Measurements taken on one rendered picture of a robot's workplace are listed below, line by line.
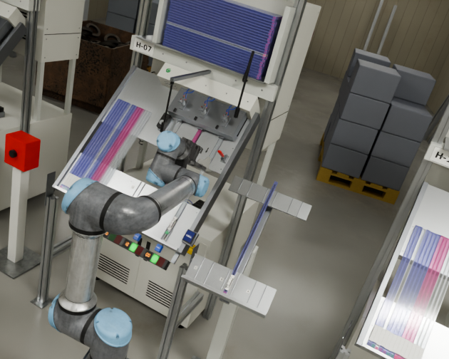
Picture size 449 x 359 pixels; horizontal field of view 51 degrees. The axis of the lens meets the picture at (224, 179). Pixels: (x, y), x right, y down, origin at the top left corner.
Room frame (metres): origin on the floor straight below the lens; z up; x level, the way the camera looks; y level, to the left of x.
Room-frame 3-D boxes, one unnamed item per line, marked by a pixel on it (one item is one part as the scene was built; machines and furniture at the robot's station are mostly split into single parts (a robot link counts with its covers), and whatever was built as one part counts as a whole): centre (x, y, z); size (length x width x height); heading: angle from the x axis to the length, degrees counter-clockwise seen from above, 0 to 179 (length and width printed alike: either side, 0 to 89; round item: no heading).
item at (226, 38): (2.21, 0.19, 1.52); 0.51 x 0.13 x 0.27; 70
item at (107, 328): (1.10, 0.22, 0.72); 0.13 x 0.12 x 0.14; 74
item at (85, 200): (1.14, 0.34, 0.92); 0.15 x 0.12 x 0.55; 74
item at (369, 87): (5.14, -1.39, 0.61); 1.27 x 0.82 x 1.22; 174
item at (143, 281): (2.34, 0.20, 0.31); 0.70 x 0.65 x 0.62; 70
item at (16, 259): (2.15, 1.04, 0.39); 0.24 x 0.24 x 0.78; 70
